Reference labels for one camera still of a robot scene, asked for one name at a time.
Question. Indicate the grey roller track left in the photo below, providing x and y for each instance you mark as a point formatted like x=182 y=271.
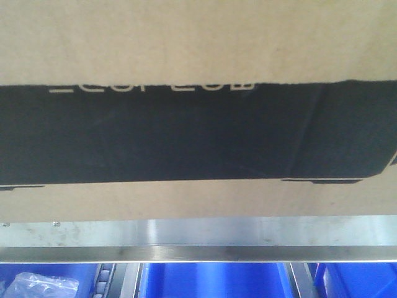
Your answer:
x=117 y=280

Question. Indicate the steel shelf front rail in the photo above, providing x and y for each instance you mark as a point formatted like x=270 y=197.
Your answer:
x=351 y=238

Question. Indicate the left blue storage bin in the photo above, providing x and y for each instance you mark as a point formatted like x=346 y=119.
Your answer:
x=85 y=273

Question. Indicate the middle blue storage bin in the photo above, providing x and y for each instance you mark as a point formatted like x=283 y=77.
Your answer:
x=214 y=280

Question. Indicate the clear crumpled plastic bag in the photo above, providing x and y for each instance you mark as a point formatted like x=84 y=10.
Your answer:
x=35 y=285

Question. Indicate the brown EcoFlow cardboard box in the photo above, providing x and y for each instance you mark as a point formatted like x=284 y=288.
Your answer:
x=192 y=42

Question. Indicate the grey roller track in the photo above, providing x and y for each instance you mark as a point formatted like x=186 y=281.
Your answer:
x=300 y=280
x=117 y=280

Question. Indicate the blue storage bin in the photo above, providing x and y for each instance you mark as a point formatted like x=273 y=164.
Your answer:
x=85 y=273
x=354 y=279
x=214 y=280

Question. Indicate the grey roller track right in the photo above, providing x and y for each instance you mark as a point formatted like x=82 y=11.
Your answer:
x=300 y=280

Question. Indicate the right blue storage bin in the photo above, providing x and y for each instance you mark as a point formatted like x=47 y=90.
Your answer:
x=354 y=279

